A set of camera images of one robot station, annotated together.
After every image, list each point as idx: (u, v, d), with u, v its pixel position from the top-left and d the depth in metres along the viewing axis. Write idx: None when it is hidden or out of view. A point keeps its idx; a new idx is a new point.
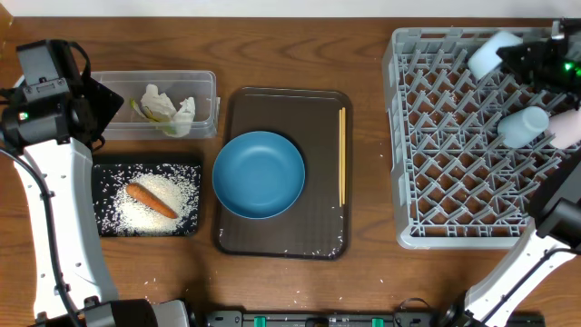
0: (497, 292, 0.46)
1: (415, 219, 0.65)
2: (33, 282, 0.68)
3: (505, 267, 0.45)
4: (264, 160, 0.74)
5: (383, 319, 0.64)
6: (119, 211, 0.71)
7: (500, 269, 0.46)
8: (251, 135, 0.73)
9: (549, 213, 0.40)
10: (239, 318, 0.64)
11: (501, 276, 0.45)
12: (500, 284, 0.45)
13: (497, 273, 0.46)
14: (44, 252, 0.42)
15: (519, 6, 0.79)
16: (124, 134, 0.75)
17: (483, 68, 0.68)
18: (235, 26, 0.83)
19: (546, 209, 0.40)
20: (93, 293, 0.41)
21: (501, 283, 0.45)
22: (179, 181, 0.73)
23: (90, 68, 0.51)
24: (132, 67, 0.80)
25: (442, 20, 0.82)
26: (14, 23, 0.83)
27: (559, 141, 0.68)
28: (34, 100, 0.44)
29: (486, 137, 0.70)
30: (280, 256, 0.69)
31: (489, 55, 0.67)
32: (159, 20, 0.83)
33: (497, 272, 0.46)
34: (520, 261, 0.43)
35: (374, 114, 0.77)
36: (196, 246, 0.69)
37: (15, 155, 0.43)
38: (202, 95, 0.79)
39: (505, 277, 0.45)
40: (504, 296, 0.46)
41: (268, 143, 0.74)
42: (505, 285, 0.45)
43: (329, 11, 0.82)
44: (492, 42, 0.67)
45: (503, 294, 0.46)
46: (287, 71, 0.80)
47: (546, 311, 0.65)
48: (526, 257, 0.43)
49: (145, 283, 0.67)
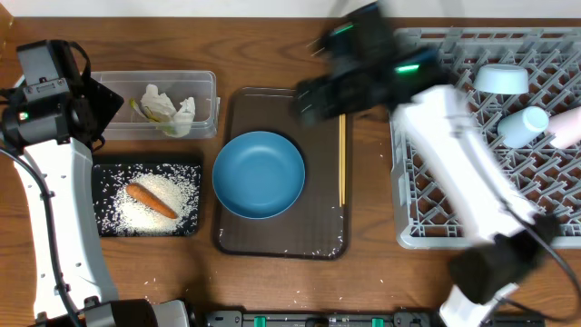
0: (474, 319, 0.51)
1: (415, 220, 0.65)
2: (33, 281, 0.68)
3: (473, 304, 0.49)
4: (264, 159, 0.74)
5: (383, 319, 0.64)
6: (119, 211, 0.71)
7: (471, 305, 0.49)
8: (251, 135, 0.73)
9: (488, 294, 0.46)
10: (239, 318, 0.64)
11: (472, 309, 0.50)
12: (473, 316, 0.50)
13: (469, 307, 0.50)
14: (44, 252, 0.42)
15: (519, 6, 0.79)
16: (124, 134, 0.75)
17: (487, 83, 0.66)
18: (236, 26, 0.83)
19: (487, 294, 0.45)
20: (93, 293, 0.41)
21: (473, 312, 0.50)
22: (179, 181, 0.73)
23: (90, 68, 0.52)
24: (133, 67, 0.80)
25: (442, 20, 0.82)
26: (14, 24, 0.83)
27: (559, 141, 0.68)
28: (34, 100, 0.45)
29: (487, 137, 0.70)
30: (280, 257, 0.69)
31: (503, 78, 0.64)
32: (159, 21, 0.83)
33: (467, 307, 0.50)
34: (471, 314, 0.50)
35: (374, 114, 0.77)
36: (196, 246, 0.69)
37: (15, 155, 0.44)
38: (202, 96, 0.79)
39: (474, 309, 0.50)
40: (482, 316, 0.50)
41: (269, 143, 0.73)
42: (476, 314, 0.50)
43: (329, 11, 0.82)
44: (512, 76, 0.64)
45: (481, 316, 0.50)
46: (287, 71, 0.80)
47: (546, 311, 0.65)
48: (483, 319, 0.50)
49: (145, 283, 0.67)
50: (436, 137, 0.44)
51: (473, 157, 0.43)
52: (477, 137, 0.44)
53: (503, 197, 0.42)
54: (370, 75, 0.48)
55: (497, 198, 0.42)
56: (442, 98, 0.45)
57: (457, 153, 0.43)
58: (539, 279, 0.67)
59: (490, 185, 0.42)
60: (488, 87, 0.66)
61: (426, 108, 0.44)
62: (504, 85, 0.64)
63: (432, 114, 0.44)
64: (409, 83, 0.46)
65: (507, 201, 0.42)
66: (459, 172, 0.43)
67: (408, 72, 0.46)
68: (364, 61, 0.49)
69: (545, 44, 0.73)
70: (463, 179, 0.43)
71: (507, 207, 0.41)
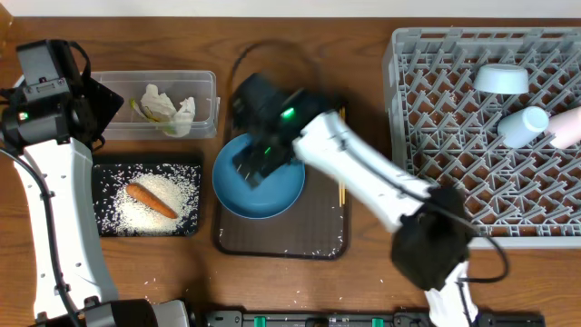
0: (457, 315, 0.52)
1: None
2: (33, 281, 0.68)
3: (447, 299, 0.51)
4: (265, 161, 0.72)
5: (383, 319, 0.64)
6: (119, 211, 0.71)
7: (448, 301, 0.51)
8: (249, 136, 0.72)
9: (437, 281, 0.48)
10: (239, 318, 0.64)
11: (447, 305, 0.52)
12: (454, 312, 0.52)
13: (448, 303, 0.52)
14: (44, 252, 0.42)
15: (519, 6, 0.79)
16: (123, 134, 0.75)
17: (487, 83, 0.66)
18: (236, 26, 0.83)
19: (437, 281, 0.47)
20: (93, 293, 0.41)
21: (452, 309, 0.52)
22: (179, 180, 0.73)
23: (90, 68, 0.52)
24: (133, 67, 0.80)
25: (442, 20, 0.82)
26: (14, 24, 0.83)
27: (559, 140, 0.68)
28: (34, 100, 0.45)
29: (486, 137, 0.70)
30: (280, 256, 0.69)
31: (503, 78, 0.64)
32: (159, 20, 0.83)
33: (446, 303, 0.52)
34: (460, 317, 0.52)
35: (374, 114, 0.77)
36: (196, 246, 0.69)
37: (15, 155, 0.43)
38: (202, 96, 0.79)
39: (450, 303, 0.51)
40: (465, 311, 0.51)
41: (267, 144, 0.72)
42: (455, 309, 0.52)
43: (329, 11, 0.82)
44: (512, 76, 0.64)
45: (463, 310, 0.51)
46: (287, 71, 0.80)
47: (546, 311, 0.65)
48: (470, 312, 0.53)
49: (145, 282, 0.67)
50: (334, 156, 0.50)
51: (360, 161, 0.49)
52: (355, 143, 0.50)
53: (394, 183, 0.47)
54: (265, 129, 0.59)
55: (385, 185, 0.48)
56: (322, 124, 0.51)
57: (349, 165, 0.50)
58: (539, 279, 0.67)
59: (380, 176, 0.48)
60: (488, 87, 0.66)
61: (314, 138, 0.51)
62: (505, 85, 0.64)
63: (319, 134, 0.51)
64: (297, 123, 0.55)
65: (397, 184, 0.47)
66: (359, 177, 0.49)
67: (291, 114, 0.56)
68: (259, 119, 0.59)
69: (545, 44, 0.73)
70: (363, 181, 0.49)
71: (401, 192, 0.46)
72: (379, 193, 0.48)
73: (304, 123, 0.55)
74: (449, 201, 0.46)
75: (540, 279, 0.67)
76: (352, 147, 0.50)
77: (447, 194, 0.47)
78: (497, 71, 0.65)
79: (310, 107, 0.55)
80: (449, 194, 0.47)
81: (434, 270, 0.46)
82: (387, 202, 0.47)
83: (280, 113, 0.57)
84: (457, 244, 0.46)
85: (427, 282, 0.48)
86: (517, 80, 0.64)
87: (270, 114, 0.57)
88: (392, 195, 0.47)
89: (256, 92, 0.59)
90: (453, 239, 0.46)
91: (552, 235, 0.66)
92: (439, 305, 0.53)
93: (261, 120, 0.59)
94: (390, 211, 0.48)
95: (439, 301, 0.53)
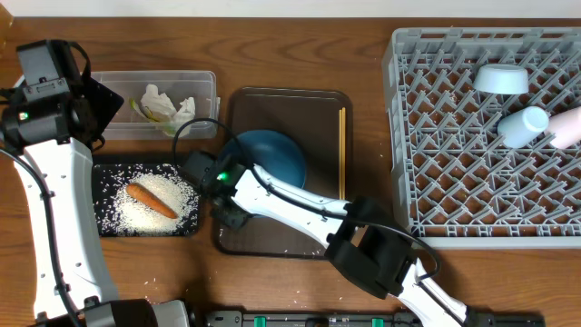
0: (440, 316, 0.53)
1: (415, 219, 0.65)
2: (33, 281, 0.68)
3: (425, 303, 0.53)
4: (265, 155, 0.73)
5: (383, 319, 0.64)
6: (119, 211, 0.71)
7: (424, 303, 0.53)
8: (254, 132, 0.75)
9: (397, 286, 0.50)
10: (239, 318, 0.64)
11: (425, 309, 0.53)
12: (435, 314, 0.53)
13: (424, 307, 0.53)
14: (44, 252, 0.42)
15: (518, 7, 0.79)
16: (123, 134, 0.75)
17: (487, 83, 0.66)
18: (236, 26, 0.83)
19: (396, 285, 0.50)
20: (93, 293, 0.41)
21: (432, 311, 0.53)
22: (179, 180, 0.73)
23: (90, 69, 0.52)
24: (133, 67, 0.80)
25: (442, 20, 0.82)
26: (14, 24, 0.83)
27: (559, 140, 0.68)
28: (34, 100, 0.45)
29: (486, 137, 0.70)
30: (280, 256, 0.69)
31: (503, 78, 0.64)
32: (159, 21, 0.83)
33: (422, 308, 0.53)
34: (447, 318, 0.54)
35: (374, 114, 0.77)
36: (195, 246, 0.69)
37: (15, 155, 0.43)
38: (202, 96, 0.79)
39: (428, 306, 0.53)
40: (445, 310, 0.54)
41: (274, 139, 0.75)
42: (435, 310, 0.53)
43: (329, 11, 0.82)
44: (513, 76, 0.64)
45: (444, 310, 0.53)
46: (287, 71, 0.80)
47: (546, 311, 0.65)
48: (453, 308, 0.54)
49: (145, 282, 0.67)
50: (263, 202, 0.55)
51: (288, 198, 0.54)
52: (280, 183, 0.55)
53: (318, 209, 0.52)
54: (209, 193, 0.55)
55: (310, 213, 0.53)
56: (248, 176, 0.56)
57: (278, 204, 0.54)
58: (540, 280, 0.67)
59: (304, 205, 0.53)
60: (489, 87, 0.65)
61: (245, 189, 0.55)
62: (505, 85, 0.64)
63: (248, 186, 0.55)
64: (231, 182, 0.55)
65: (320, 209, 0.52)
66: (287, 211, 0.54)
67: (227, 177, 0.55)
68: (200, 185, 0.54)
69: (545, 44, 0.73)
70: (290, 216, 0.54)
71: (325, 215, 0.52)
72: (307, 222, 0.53)
73: (238, 180, 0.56)
74: (369, 210, 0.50)
75: (541, 279, 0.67)
76: (279, 189, 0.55)
77: (364, 204, 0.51)
78: (497, 71, 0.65)
79: (238, 163, 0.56)
80: (367, 203, 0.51)
81: (382, 277, 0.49)
82: (315, 228, 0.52)
83: (215, 176, 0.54)
84: (395, 246, 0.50)
85: (382, 293, 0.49)
86: (517, 79, 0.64)
87: (207, 181, 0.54)
88: (319, 221, 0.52)
89: (193, 166, 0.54)
90: (388, 244, 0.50)
91: (552, 235, 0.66)
92: (422, 314, 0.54)
93: (204, 186, 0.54)
94: (320, 234, 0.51)
95: (418, 308, 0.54)
